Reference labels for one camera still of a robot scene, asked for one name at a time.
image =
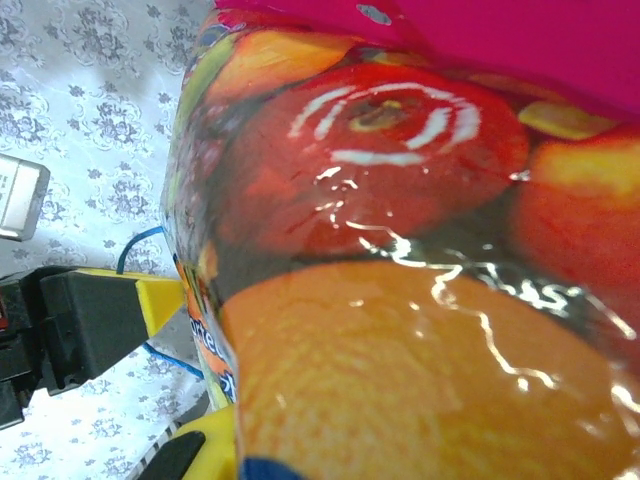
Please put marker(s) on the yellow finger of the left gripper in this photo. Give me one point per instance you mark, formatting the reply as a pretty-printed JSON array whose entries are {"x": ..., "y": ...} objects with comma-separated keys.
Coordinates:
[{"x": 95, "y": 320}]

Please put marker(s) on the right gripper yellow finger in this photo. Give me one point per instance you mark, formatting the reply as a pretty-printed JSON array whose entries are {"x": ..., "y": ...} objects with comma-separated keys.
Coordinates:
[{"x": 215, "y": 440}]

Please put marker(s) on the blue checkered paper bag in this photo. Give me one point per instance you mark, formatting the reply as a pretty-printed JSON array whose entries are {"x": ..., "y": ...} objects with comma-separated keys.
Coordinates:
[{"x": 131, "y": 242}]

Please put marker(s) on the large pink fruit candy bag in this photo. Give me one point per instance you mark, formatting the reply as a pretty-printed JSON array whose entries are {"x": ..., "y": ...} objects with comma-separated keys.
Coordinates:
[{"x": 400, "y": 250}]

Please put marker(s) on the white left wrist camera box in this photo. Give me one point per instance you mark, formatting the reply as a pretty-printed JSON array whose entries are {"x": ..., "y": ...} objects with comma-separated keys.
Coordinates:
[{"x": 20, "y": 200}]

